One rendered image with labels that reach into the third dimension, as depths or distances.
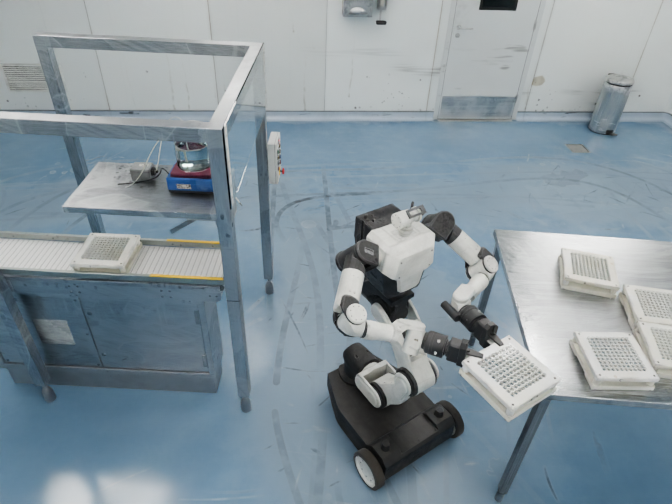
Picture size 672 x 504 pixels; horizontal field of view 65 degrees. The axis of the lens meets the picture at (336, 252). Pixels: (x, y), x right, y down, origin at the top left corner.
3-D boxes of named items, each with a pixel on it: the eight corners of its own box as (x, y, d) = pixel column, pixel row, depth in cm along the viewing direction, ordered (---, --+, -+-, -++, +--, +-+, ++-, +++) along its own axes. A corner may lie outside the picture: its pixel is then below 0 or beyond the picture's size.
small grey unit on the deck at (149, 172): (162, 174, 234) (160, 162, 231) (157, 182, 229) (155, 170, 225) (135, 173, 234) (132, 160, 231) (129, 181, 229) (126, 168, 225)
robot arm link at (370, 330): (395, 338, 192) (345, 330, 187) (383, 347, 200) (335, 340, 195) (394, 311, 197) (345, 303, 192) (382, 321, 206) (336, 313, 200)
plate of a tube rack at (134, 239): (140, 237, 261) (140, 234, 260) (124, 269, 242) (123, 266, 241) (91, 235, 261) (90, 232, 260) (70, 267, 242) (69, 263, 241)
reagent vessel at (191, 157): (216, 157, 230) (211, 116, 219) (208, 174, 218) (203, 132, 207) (181, 155, 230) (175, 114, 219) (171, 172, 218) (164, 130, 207)
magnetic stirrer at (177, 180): (225, 171, 239) (223, 153, 233) (215, 196, 222) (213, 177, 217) (181, 168, 239) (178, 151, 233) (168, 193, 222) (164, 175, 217)
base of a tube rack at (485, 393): (508, 422, 179) (509, 418, 177) (458, 372, 195) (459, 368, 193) (555, 391, 189) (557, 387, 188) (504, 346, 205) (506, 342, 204)
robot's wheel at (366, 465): (377, 499, 256) (353, 469, 270) (385, 494, 258) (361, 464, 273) (377, 474, 245) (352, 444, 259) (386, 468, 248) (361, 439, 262)
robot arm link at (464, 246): (481, 268, 242) (447, 236, 239) (502, 257, 232) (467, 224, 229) (474, 285, 235) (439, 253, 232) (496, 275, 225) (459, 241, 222)
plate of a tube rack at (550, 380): (511, 413, 176) (513, 410, 174) (460, 364, 191) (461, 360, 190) (560, 382, 186) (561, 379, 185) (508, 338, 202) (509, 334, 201)
